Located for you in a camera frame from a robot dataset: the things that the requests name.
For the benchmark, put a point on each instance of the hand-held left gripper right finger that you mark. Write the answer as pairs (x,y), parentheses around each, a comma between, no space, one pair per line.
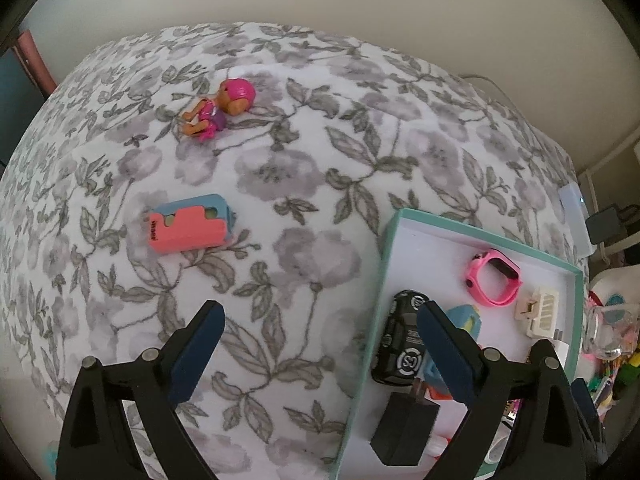
(445,355)

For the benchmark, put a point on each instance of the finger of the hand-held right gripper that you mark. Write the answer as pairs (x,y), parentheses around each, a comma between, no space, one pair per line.
(544,347)
(584,400)

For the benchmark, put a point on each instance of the pink wristband watch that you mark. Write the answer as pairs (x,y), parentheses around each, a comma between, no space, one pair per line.
(475,275)

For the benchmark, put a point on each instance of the black power adapter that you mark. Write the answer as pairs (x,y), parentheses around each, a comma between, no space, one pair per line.
(405,425)

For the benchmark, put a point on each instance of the pink board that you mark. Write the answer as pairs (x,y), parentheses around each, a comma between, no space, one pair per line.
(32,60)

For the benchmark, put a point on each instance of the blue orange yellow toy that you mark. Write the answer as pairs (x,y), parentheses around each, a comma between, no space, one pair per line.
(467,322)

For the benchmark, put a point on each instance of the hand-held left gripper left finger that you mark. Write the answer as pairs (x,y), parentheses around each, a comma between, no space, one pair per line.
(197,355)

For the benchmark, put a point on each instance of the cream plastic toy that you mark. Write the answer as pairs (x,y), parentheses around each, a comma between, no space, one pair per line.
(545,310)

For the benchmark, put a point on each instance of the teal white shallow box tray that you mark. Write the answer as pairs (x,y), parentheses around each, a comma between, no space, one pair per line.
(450,250)

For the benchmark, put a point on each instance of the pink toy doll figure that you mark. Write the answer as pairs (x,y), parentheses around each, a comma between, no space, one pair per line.
(227,105)

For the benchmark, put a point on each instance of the grey floral blanket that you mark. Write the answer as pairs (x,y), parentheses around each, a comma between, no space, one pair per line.
(275,170)

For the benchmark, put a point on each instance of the pile of colourful toys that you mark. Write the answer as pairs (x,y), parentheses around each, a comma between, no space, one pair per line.
(620,375)

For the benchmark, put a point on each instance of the clear glass cup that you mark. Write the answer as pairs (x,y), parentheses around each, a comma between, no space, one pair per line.
(607,332)

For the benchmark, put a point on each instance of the black toy car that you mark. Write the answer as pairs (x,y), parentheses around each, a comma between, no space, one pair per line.
(400,345)

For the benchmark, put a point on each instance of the white cube charger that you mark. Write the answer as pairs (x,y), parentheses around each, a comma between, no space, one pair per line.
(562,351)

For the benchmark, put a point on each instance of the white power strip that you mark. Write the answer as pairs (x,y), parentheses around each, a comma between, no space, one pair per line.
(575,210)

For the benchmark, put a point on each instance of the dark blue panel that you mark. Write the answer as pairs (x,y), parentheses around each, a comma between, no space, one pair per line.
(12,85)

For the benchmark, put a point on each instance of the orange blue foam puzzle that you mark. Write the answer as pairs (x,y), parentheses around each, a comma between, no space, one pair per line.
(190,225)

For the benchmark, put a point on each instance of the black plugged charger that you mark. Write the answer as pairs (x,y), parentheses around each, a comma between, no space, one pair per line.
(605,222)

